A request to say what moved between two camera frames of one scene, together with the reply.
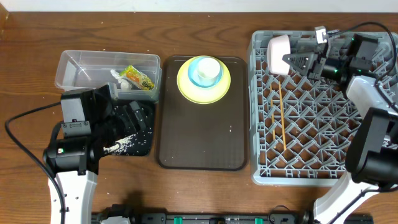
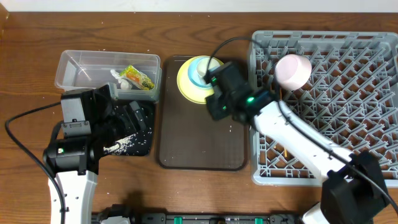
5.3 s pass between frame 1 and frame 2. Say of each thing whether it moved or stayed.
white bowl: moved
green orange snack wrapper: stayed
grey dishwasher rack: stayed
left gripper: stayed
